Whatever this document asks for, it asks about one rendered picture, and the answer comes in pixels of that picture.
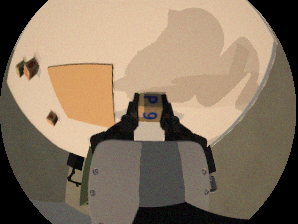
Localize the tan flat mat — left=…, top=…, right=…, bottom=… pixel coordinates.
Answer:
left=47, top=63, right=115, bottom=128

